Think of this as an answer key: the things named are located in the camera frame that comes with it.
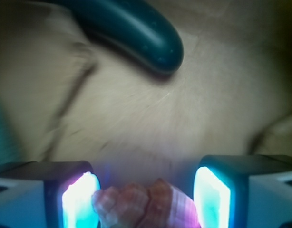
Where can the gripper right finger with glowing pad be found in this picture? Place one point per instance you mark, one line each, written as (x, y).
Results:
(244, 191)

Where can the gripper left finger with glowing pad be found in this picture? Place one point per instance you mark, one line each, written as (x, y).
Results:
(47, 195)

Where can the orange spiral conch shell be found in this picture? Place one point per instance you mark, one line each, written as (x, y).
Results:
(160, 205)

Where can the green foam sponge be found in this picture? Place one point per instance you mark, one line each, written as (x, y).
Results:
(9, 149)

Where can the crumpled brown paper bag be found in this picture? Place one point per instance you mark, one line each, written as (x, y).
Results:
(69, 97)

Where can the dark green cucumber toy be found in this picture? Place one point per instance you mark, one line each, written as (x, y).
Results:
(134, 26)

